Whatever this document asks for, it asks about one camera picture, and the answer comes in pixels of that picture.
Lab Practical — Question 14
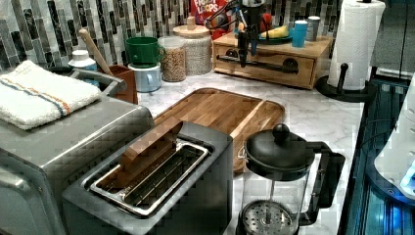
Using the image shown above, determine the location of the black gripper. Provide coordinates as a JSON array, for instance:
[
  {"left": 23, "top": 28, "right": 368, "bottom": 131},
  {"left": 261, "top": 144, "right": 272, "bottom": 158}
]
[{"left": 237, "top": 0, "right": 265, "bottom": 68}]

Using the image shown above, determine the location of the wooden drawer with black handle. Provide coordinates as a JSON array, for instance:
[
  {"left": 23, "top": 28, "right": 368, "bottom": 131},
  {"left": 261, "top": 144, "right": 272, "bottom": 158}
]
[{"left": 213, "top": 45, "right": 316, "bottom": 89}]

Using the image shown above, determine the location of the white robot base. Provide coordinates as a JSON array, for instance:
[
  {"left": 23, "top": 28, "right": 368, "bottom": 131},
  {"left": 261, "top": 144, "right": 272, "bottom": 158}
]
[{"left": 374, "top": 78, "right": 415, "bottom": 204}]

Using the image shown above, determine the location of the wooden drawer box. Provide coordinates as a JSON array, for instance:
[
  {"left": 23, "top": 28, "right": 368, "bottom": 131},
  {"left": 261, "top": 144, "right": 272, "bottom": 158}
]
[{"left": 213, "top": 32, "right": 332, "bottom": 89}]

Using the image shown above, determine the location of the orange fruit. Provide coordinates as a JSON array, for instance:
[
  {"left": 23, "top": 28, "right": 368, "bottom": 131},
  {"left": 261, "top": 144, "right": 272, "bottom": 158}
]
[{"left": 238, "top": 23, "right": 245, "bottom": 32}]

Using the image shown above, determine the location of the red apple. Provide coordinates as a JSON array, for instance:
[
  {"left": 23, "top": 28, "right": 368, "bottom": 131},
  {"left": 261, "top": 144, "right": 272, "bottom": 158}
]
[{"left": 260, "top": 13, "right": 272, "bottom": 32}]

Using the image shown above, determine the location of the yellow banana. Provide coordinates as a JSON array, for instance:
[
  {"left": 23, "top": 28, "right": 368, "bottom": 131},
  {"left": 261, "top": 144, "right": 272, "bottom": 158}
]
[{"left": 260, "top": 25, "right": 290, "bottom": 38}]

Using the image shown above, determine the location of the teal plate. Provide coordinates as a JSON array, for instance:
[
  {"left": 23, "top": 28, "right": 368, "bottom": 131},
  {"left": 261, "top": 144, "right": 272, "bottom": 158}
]
[{"left": 234, "top": 26, "right": 295, "bottom": 46}]

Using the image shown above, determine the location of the blue shaker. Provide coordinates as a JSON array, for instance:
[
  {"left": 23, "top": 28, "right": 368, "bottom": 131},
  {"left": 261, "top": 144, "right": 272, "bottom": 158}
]
[{"left": 292, "top": 21, "right": 307, "bottom": 48}]

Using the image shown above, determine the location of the red cereal box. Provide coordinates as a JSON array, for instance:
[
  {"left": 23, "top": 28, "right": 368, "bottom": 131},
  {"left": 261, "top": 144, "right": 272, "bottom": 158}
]
[{"left": 190, "top": 0, "right": 233, "bottom": 39}]

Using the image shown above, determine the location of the large glass jar wooden lid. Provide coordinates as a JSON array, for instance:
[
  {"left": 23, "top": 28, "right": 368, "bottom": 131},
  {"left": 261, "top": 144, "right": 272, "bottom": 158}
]
[{"left": 173, "top": 16, "right": 212, "bottom": 75}]

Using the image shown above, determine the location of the grey shaker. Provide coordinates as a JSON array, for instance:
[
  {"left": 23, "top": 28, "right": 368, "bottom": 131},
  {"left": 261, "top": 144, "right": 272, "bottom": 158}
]
[{"left": 305, "top": 16, "right": 320, "bottom": 41}]

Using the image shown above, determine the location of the small glass jar of grains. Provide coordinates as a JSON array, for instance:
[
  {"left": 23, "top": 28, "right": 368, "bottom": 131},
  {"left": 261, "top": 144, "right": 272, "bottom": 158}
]
[{"left": 159, "top": 36, "right": 186, "bottom": 82}]

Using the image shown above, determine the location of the wooden cutting board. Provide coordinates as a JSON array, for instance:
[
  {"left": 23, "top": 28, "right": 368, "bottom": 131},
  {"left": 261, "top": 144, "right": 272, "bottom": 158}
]
[{"left": 155, "top": 88, "right": 285, "bottom": 174}]

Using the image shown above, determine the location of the green mug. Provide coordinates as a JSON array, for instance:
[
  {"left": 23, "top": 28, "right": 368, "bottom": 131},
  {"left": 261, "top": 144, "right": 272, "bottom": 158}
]
[{"left": 125, "top": 36, "right": 166, "bottom": 66}]

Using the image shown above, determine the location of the white paper towel roll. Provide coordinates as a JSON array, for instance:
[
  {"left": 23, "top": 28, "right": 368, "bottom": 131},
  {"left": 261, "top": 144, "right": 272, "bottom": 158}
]
[{"left": 328, "top": 0, "right": 386, "bottom": 90}]

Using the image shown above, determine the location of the light blue mug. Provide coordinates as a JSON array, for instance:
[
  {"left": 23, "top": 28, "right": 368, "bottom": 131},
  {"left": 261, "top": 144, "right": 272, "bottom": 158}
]
[{"left": 128, "top": 63, "right": 161, "bottom": 93}]

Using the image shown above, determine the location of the black paper towel holder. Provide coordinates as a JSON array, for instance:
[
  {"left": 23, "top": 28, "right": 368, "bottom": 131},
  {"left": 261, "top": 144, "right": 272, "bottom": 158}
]
[{"left": 315, "top": 63, "right": 377, "bottom": 103}]

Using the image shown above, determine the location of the brown utensil holder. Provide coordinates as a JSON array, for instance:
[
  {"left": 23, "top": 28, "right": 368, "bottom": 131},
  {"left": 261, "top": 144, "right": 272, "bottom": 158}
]
[{"left": 110, "top": 65, "right": 138, "bottom": 105}]

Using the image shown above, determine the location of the black glass french press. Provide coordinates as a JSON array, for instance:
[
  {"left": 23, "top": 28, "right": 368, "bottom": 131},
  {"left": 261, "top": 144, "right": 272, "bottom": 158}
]
[{"left": 236, "top": 123, "right": 346, "bottom": 235}]

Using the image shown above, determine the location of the dark grey toaster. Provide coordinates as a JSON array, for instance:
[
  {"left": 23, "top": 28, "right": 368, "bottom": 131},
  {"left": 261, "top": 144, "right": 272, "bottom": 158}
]
[{"left": 63, "top": 122, "right": 233, "bottom": 235}]

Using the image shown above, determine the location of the wooden block in toaster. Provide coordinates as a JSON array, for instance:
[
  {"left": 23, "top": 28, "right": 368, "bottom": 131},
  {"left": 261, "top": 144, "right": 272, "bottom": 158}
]
[{"left": 115, "top": 117, "right": 183, "bottom": 188}]

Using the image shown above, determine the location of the white bottle with cap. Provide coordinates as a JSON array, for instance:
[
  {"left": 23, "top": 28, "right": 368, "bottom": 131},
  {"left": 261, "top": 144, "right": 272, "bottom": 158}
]
[{"left": 68, "top": 50, "right": 97, "bottom": 71}]

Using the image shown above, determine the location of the white striped folded towel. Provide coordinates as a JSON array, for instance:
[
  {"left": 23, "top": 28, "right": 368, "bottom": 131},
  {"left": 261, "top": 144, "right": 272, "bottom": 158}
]
[{"left": 0, "top": 61, "right": 101, "bottom": 130}]

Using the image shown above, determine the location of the stainless steel toaster oven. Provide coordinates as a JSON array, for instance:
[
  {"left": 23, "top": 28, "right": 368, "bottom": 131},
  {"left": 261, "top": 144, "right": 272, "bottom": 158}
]
[{"left": 0, "top": 69, "right": 156, "bottom": 235}]

